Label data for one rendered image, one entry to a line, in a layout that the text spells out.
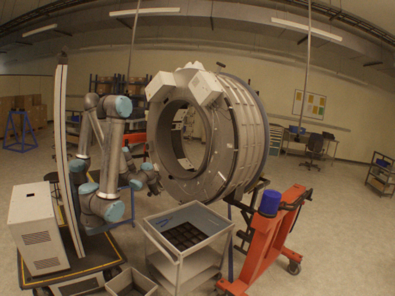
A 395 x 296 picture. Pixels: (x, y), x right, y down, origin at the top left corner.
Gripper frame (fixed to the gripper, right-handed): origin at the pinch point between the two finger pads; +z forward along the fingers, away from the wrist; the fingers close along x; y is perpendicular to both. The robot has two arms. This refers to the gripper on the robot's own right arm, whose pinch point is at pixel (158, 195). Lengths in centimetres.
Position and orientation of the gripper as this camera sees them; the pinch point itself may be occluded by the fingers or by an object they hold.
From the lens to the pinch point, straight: 174.1
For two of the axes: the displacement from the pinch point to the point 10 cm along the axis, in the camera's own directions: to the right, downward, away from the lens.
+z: 0.7, 7.9, 6.1
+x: 7.6, 3.5, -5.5
